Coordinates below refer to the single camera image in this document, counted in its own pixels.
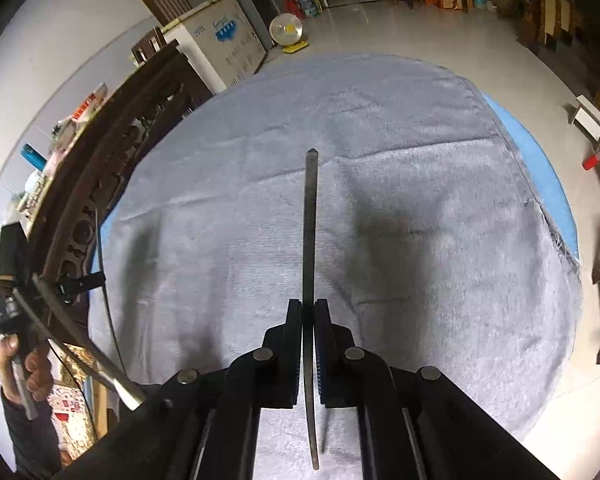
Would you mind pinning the white stool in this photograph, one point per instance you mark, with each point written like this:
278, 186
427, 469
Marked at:
590, 117

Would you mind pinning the blue round table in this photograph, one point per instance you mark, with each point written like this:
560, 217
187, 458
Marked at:
535, 160

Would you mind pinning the person's left forearm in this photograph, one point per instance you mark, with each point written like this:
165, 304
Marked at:
30, 440

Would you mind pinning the dark wooden chopstick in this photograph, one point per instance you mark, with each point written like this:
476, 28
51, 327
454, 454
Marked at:
80, 330
310, 235

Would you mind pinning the carved dark wooden furniture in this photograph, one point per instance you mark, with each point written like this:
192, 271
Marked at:
130, 125

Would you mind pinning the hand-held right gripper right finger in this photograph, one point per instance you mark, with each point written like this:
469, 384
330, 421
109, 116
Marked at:
321, 360

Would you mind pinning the grey cloth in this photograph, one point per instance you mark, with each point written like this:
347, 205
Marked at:
405, 135

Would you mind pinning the round floor fan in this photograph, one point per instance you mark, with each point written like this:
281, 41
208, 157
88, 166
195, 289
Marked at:
286, 30

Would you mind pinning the red and white box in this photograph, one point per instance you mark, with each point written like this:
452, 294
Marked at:
87, 102

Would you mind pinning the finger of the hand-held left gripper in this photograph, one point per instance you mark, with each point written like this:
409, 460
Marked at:
80, 284

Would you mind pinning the dark wooden cabinet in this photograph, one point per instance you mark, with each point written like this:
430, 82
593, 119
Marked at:
555, 5

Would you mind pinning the person's left hand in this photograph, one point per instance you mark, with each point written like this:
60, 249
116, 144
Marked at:
40, 370

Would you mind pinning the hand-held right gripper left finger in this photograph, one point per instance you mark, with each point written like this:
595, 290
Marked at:
295, 360

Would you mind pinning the white chest freezer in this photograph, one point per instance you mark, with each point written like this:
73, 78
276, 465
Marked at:
220, 40

